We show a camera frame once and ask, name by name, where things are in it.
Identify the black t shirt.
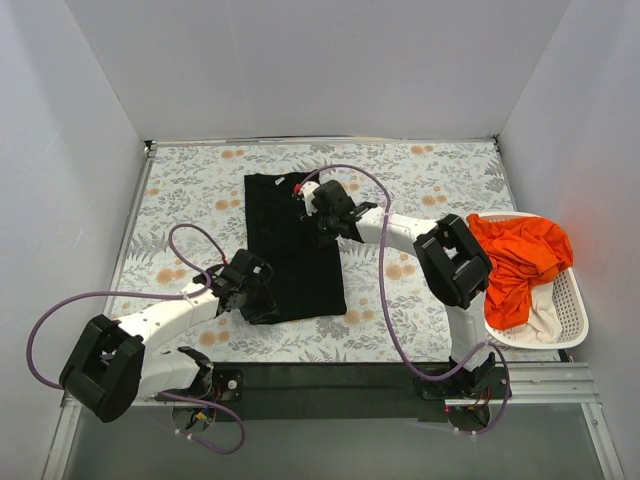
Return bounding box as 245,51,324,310
242,172,347,325

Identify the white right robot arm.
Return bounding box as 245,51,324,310
294,180,495,398

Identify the white laundry basket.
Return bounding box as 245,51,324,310
477,212,589,350

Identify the cream t shirt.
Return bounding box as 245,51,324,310
527,284,562,343

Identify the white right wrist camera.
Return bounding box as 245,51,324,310
293,181,320,216

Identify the aluminium frame rail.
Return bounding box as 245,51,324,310
444,362,600,407

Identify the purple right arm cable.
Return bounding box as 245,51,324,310
294,164,513,437

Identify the floral patterned table mat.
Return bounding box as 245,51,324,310
108,141,513,362

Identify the orange t shirt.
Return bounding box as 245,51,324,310
467,214,573,330

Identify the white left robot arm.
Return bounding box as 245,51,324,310
59,249,275,423

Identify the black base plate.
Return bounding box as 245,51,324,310
149,351,513,424

